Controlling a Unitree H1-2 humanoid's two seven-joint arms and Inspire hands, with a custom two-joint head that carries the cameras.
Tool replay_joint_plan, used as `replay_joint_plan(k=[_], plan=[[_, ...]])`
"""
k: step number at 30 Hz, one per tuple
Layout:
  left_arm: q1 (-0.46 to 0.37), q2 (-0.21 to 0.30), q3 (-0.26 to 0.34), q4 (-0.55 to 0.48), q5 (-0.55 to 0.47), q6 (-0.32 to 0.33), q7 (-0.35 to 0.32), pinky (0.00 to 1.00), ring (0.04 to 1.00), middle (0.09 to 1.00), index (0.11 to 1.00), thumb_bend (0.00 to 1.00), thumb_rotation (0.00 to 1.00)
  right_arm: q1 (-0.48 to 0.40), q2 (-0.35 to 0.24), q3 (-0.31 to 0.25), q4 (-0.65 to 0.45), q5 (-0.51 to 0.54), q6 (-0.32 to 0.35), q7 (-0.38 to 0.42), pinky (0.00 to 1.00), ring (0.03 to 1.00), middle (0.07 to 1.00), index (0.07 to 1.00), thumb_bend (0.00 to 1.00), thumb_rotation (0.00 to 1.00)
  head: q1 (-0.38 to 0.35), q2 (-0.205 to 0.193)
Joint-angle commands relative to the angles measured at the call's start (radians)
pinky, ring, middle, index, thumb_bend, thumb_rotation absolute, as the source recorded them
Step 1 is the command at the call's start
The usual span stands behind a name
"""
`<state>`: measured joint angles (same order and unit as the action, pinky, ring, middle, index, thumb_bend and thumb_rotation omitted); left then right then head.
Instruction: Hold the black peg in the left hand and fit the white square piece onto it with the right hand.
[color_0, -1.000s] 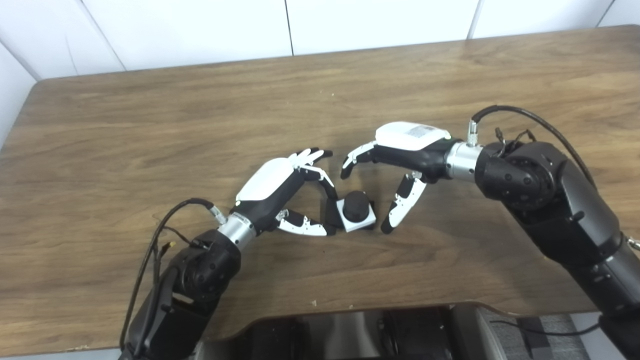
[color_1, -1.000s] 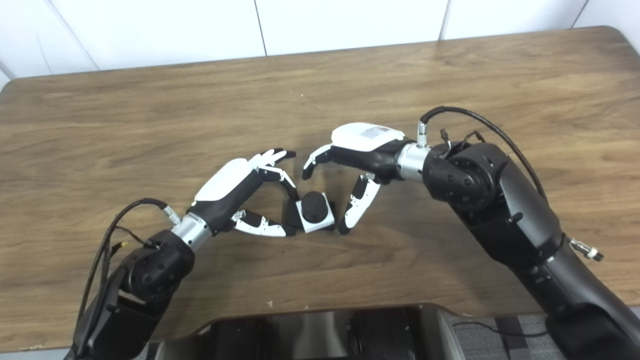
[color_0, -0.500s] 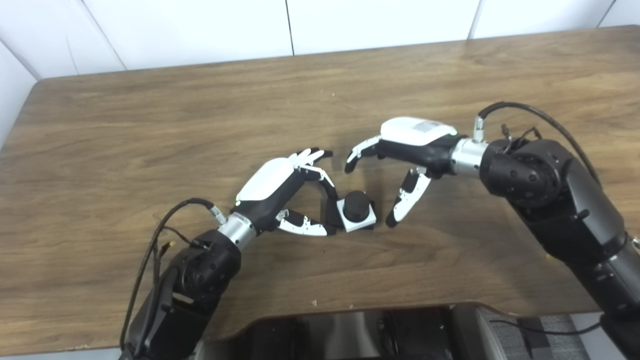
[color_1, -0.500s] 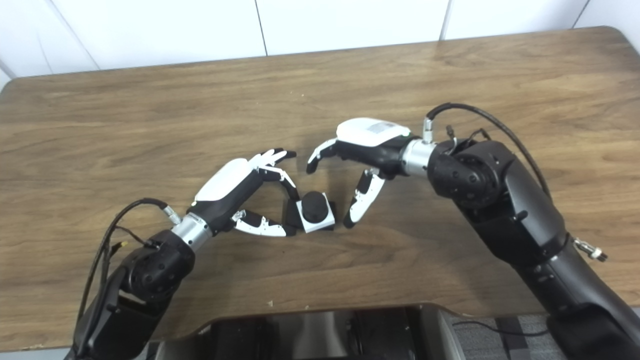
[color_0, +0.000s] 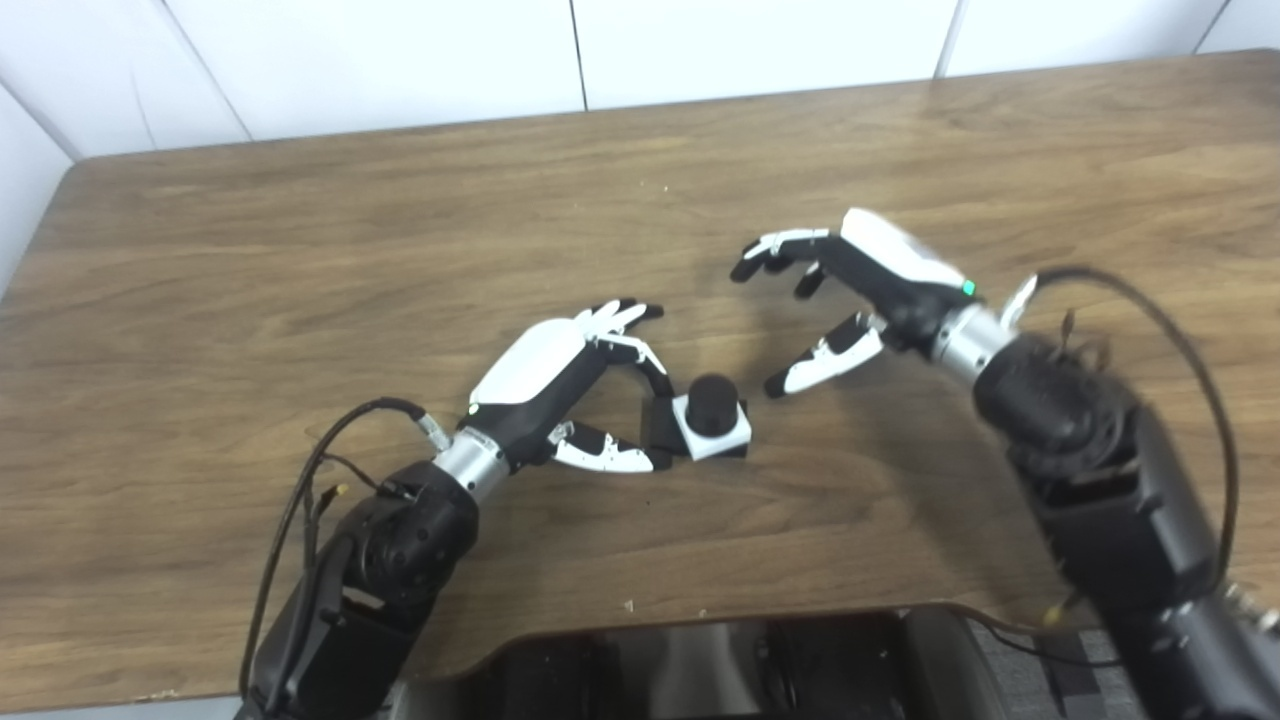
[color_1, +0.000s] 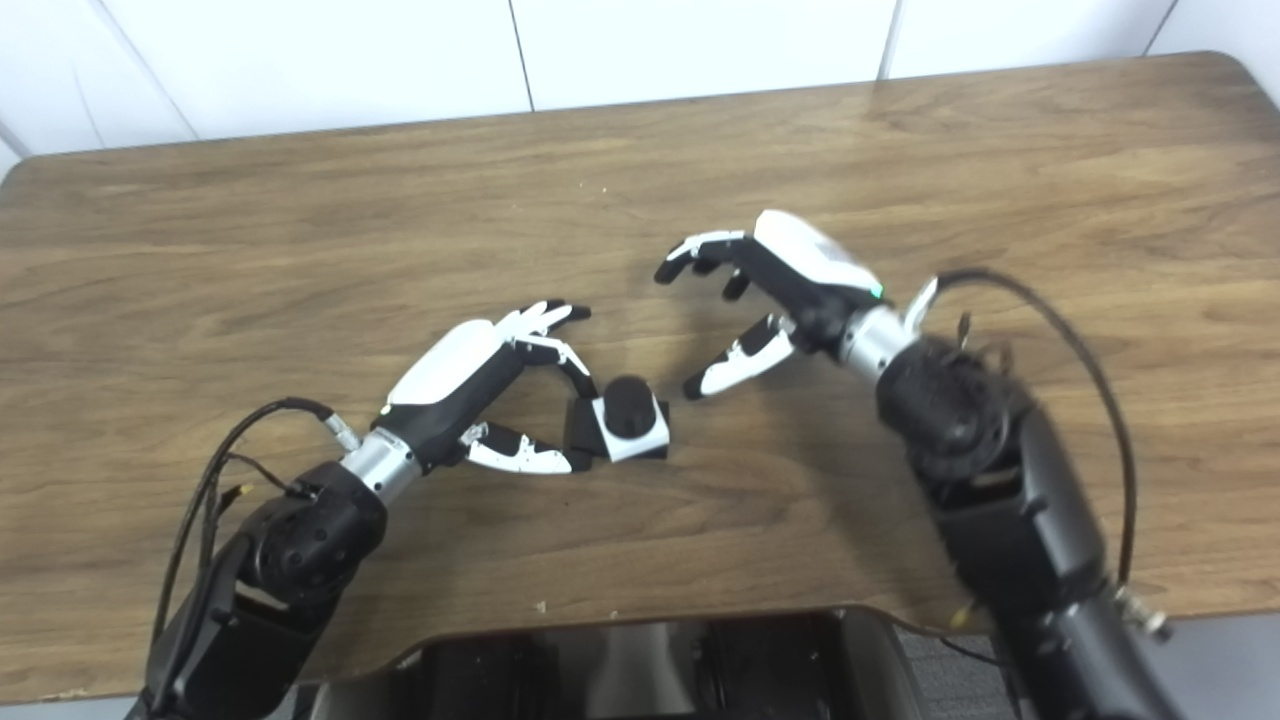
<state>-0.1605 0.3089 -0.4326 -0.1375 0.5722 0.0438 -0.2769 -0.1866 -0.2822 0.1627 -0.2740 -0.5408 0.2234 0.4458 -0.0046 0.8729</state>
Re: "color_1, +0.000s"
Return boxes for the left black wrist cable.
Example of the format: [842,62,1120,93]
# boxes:
[148,397,363,661]

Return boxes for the right arm thin wire bundle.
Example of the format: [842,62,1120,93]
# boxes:
[940,312,1016,376]

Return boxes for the left arm thin wire bundle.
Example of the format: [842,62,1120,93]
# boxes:
[200,452,321,561]

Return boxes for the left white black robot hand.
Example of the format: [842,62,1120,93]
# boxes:
[378,299,601,477]

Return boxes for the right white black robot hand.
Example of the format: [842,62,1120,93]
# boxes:
[654,209,891,402]

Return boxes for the white square piece with hole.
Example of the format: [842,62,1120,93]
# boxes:
[590,392,673,464]

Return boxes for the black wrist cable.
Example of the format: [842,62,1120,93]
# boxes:
[148,397,363,661]
[903,268,1176,643]

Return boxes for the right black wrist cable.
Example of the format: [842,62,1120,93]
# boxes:
[903,268,1176,643]

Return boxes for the black peg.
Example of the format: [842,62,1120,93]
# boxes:
[563,375,671,463]

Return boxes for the arm thin wire bundle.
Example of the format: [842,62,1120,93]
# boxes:
[940,312,1016,376]
[200,452,321,561]

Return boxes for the black hanging cable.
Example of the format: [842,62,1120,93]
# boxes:
[940,635,1006,669]

